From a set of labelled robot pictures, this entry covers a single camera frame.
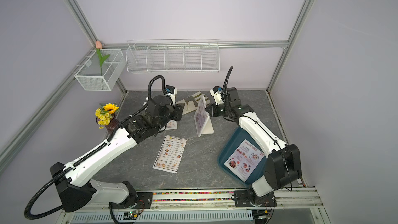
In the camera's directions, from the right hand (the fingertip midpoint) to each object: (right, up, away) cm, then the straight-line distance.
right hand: (206, 108), depth 82 cm
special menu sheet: (-3, -5, +6) cm, 8 cm away
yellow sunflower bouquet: (-51, -3, -6) cm, 51 cm away
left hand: (-12, +2, -11) cm, 16 cm away
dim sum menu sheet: (-21, -27, +7) cm, 35 cm away
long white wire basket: (-15, +34, +19) cm, 41 cm away
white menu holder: (+2, -13, +15) cm, 20 cm away
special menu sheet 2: (+21, -29, +3) cm, 36 cm away
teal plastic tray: (+16, -20, +14) cm, 29 cm away
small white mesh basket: (-64, +18, +2) cm, 66 cm away
